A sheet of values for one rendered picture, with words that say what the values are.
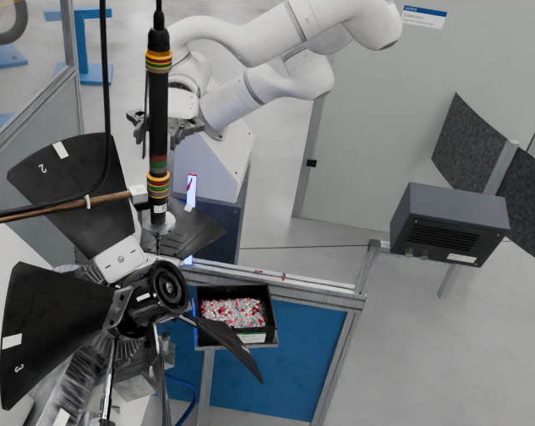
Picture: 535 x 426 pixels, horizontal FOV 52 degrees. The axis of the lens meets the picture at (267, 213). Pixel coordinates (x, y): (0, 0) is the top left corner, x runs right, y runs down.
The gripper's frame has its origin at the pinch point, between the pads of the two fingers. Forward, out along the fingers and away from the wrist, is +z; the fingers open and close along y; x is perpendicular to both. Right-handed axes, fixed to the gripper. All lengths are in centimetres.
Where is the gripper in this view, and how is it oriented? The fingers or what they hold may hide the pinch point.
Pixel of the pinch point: (157, 135)
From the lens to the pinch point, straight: 101.6
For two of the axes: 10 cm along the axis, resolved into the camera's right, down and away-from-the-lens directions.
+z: -1.1, 6.0, -7.9
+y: -9.9, -1.6, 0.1
